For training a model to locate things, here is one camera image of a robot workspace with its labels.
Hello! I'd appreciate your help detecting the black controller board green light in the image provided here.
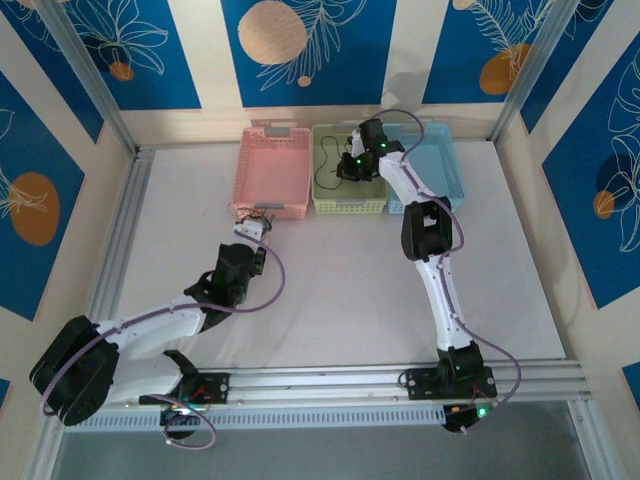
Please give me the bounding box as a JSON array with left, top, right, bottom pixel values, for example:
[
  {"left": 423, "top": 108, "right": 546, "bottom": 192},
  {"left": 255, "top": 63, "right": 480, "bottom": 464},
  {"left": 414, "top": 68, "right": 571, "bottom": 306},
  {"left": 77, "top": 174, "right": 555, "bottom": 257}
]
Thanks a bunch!
[
  {"left": 158, "top": 404, "right": 204, "bottom": 441},
  {"left": 442, "top": 399, "right": 497, "bottom": 434}
]

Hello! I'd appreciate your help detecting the pink perforated plastic basket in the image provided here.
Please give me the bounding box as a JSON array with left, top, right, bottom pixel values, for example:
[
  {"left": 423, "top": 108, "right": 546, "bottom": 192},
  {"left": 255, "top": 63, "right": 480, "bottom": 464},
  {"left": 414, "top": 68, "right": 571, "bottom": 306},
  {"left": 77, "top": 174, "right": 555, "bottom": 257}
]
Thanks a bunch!
[{"left": 232, "top": 126, "right": 312, "bottom": 221}]

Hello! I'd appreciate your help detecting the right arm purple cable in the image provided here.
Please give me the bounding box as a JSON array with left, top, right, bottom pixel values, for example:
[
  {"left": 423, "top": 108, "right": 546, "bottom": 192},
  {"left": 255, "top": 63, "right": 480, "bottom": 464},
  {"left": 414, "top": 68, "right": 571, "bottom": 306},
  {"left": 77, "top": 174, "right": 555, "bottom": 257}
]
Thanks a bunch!
[{"left": 372, "top": 108, "right": 524, "bottom": 436}]

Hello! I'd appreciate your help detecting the green perforated plastic basket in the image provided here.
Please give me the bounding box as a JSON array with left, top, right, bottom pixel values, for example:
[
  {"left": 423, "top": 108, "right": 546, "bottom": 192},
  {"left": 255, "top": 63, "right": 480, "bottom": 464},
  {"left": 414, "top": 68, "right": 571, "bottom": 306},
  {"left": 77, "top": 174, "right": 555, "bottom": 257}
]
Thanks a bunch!
[{"left": 311, "top": 123, "right": 391, "bottom": 216}]

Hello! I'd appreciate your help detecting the wide aluminium mounting rail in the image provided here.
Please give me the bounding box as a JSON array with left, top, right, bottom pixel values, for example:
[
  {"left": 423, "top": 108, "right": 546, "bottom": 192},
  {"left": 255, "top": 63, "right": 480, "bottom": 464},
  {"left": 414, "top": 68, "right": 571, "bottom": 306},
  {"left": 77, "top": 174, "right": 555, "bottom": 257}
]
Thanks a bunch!
[{"left": 42, "top": 360, "right": 596, "bottom": 414}]

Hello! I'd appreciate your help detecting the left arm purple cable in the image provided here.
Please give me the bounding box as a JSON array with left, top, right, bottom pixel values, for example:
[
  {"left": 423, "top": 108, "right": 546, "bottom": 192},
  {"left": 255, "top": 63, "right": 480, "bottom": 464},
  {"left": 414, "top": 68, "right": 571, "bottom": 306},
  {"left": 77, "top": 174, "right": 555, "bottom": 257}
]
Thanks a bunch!
[{"left": 39, "top": 239, "right": 287, "bottom": 450}]

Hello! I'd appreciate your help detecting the thin black cable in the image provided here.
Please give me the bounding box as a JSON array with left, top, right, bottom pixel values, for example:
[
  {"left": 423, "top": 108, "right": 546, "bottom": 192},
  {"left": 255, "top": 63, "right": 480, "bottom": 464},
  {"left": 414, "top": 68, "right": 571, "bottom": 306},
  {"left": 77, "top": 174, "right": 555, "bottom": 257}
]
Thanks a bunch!
[{"left": 313, "top": 134, "right": 352, "bottom": 192}]

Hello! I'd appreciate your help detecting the aluminium frame post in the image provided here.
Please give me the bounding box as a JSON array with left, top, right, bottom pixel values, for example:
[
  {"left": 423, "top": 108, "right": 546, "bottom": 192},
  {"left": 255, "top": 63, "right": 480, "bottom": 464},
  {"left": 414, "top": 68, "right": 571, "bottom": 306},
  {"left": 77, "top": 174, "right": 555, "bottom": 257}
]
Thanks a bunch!
[
  {"left": 37, "top": 0, "right": 140, "bottom": 157},
  {"left": 567, "top": 399, "right": 609, "bottom": 480},
  {"left": 488, "top": 0, "right": 569, "bottom": 144},
  {"left": 23, "top": 414, "right": 69, "bottom": 480}
]

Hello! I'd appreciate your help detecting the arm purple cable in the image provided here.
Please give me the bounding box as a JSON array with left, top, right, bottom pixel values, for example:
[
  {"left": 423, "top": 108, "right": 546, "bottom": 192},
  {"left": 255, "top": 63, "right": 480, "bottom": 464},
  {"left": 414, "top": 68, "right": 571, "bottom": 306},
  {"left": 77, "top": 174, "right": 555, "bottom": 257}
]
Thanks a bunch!
[
  {"left": 372, "top": 108, "right": 524, "bottom": 436},
  {"left": 39, "top": 239, "right": 287, "bottom": 450}
]

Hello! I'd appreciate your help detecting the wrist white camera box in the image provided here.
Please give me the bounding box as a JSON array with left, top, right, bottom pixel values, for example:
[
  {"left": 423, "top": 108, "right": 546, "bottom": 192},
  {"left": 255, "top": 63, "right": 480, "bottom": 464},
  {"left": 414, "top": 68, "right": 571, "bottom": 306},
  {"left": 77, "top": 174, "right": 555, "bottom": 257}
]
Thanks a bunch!
[
  {"left": 348, "top": 129, "right": 369, "bottom": 159},
  {"left": 231, "top": 219, "right": 265, "bottom": 239}
]

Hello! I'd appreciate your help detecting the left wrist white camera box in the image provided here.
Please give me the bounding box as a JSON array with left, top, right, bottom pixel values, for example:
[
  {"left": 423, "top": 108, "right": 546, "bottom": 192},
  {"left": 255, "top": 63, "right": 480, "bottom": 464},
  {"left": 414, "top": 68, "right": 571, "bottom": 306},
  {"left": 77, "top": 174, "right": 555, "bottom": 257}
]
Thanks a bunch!
[{"left": 231, "top": 219, "right": 265, "bottom": 239}]

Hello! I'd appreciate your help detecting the blue perforated plastic basket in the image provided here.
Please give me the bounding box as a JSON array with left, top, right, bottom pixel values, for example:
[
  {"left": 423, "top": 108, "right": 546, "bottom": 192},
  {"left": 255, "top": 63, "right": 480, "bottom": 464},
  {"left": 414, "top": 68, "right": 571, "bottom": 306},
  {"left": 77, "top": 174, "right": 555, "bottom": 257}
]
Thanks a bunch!
[{"left": 383, "top": 121, "right": 468, "bottom": 216}]

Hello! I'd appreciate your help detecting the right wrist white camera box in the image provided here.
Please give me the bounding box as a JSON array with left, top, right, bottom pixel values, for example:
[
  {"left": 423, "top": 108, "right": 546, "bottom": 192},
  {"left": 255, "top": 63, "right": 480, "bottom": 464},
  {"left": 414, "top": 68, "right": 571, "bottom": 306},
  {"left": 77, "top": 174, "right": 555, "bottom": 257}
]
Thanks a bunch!
[{"left": 348, "top": 129, "right": 369, "bottom": 159}]

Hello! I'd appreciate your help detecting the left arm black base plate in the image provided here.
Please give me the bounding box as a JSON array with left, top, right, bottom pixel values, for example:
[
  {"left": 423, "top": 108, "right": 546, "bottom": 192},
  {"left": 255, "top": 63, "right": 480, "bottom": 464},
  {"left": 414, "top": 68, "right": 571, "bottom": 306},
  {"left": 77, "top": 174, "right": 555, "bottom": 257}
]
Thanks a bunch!
[{"left": 138, "top": 370, "right": 231, "bottom": 407}]

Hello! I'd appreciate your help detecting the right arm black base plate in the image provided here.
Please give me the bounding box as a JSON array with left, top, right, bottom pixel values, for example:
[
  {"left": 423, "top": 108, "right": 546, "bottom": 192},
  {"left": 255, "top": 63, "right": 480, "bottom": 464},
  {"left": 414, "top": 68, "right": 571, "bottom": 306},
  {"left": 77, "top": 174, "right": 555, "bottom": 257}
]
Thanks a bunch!
[{"left": 403, "top": 367, "right": 499, "bottom": 401}]

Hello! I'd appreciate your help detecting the grey slotted cable duct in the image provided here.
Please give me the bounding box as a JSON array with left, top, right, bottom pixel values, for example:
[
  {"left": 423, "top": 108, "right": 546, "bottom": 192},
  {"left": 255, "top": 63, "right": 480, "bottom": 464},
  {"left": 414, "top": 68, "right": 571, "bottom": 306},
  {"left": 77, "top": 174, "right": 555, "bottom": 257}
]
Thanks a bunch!
[{"left": 64, "top": 403, "right": 447, "bottom": 434}]

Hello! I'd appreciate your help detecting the aluminium table edge rail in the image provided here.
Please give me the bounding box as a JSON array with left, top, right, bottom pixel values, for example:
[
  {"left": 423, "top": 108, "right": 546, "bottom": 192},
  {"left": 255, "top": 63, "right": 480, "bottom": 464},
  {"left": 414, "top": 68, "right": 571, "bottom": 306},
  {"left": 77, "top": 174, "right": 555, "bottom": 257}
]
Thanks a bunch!
[{"left": 82, "top": 147, "right": 154, "bottom": 326}]

